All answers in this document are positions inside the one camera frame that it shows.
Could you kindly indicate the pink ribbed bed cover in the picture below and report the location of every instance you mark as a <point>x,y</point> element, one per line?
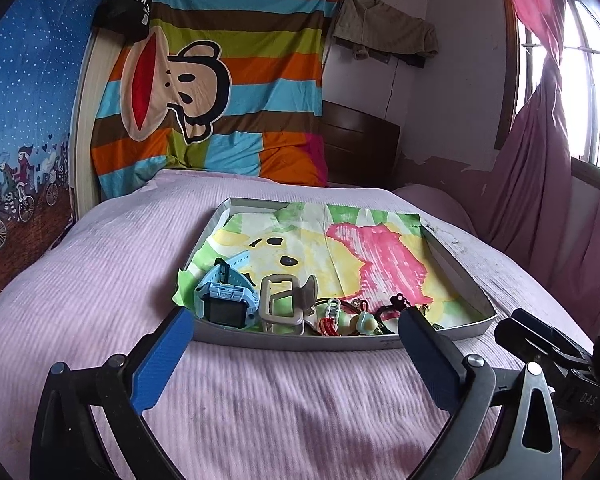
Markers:
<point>105,270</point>

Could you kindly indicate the beige hair claw clip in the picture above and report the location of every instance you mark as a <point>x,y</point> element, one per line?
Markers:
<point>285,305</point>

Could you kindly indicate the pink pillow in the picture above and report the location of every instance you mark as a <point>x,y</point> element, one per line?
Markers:
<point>435,205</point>

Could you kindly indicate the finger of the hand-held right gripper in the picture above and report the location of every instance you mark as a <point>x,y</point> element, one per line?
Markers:
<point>525,345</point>
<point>545,330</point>

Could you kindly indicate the black tote bag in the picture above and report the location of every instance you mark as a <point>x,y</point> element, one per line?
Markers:
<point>125,7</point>

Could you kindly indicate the dark wooden headboard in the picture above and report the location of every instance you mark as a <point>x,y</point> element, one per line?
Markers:
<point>360,145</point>

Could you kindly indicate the window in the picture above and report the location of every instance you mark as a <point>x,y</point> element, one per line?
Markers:
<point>590,85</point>

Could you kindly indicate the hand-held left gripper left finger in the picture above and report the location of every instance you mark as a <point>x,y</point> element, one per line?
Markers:
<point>162,360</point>

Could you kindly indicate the khaki hanging garment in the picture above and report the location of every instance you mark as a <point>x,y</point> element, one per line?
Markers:
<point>385,27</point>

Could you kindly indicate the striped monkey print blanket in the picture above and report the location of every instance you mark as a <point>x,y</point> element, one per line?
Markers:
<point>260,70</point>

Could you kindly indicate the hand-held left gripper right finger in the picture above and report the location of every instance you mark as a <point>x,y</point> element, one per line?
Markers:
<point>430,360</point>

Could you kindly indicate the pink curtain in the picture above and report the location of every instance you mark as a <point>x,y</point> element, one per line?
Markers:
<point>535,175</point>

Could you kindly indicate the person's right hand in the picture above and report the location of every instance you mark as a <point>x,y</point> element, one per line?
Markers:
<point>582,437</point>

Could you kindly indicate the blue printed wall cloth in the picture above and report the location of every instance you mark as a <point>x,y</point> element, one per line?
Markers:
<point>25,125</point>

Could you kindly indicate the shallow grey cardboard box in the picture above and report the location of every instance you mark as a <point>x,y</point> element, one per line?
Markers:
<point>290,342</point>

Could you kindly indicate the light blue smartwatch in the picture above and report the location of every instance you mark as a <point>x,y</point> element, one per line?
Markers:
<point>225,295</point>

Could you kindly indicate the colourful painted paper sheet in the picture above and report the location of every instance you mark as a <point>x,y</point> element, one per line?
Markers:
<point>370,255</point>

